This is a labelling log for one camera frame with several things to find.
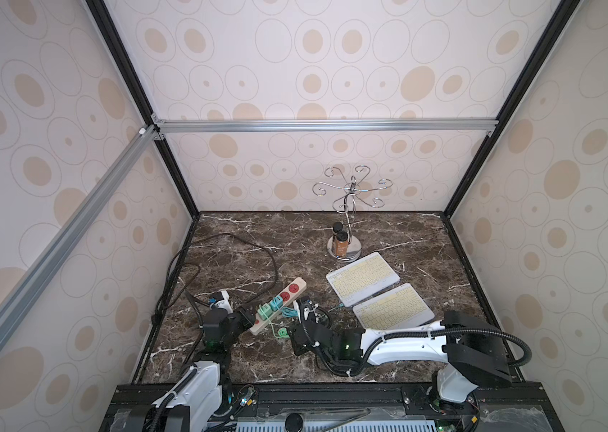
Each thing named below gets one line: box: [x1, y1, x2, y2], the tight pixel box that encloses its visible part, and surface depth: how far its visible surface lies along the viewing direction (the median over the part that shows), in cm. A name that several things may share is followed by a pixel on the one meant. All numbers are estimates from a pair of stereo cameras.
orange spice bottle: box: [335, 230, 349, 259], surface depth 99 cm
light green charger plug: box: [257, 303, 273, 321], surface depth 85 cm
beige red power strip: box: [249, 277, 307, 336], surface depth 94 cm
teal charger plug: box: [268, 295, 284, 312], surface depth 87 cm
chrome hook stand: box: [312, 165, 394, 262], surface depth 87 cm
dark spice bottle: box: [331, 221, 344, 240], surface depth 102 cm
